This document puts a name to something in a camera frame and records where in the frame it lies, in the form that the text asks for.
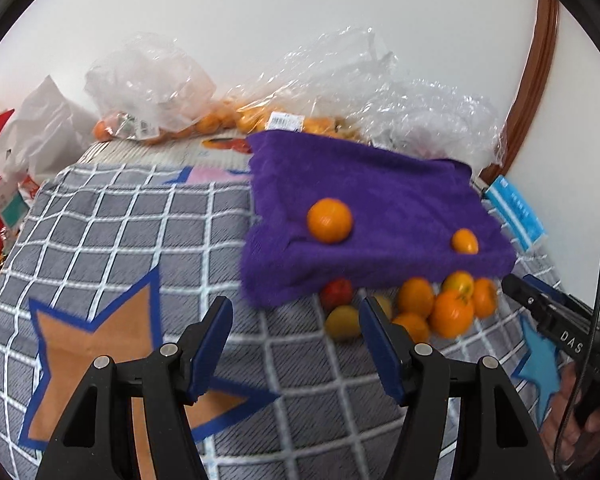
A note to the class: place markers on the white green carton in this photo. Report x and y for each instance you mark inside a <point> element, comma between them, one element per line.
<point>12,207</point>

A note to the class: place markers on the wide clear plastic bag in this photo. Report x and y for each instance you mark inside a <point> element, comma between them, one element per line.
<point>440,110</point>

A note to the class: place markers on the pile of bagged kumquats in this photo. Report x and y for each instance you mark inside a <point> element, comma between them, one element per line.
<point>252,119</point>

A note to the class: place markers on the blue tissue pack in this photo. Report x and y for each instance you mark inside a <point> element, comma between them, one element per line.
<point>517,210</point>

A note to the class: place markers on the brown wooden frame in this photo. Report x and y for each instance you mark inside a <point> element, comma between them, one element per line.
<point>540,60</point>

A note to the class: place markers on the printed bed sheet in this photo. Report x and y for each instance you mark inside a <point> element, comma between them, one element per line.
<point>220,160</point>

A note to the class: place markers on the pile of bagged oranges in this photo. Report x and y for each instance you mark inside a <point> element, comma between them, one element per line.
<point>102,130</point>

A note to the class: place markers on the purple towel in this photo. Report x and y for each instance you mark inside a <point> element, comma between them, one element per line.
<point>380,185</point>

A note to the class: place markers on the white plastic bag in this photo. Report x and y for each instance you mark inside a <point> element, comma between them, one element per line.
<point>45,125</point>

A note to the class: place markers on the crumpled clear plastic bag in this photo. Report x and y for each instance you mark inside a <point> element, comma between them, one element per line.
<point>150,75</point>

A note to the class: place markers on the large orange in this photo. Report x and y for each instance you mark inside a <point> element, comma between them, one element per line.
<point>452,314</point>
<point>330,221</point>

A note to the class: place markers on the small orange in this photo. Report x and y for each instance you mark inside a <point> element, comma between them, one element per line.
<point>465,241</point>

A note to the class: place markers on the red tomato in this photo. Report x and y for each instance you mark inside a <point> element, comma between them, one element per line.
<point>336,293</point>

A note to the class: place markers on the grey checked star blanket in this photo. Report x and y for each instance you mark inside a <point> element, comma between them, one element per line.
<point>130,240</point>

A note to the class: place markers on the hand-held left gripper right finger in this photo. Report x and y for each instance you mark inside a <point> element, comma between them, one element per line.
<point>377,340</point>

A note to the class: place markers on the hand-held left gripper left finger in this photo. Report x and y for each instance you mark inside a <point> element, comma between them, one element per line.
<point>215,340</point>

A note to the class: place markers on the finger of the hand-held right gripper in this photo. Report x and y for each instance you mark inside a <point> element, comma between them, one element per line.
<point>545,317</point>
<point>555,290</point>

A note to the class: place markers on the person's right hand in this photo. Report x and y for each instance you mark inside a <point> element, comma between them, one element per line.
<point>555,430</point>

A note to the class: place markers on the long clear plastic bag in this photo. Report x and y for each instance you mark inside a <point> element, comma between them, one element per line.
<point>320,65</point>

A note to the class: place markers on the yellowish orange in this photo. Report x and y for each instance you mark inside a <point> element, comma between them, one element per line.
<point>459,281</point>

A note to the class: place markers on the yellow-green round fruit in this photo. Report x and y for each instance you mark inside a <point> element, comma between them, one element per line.
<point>345,322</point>

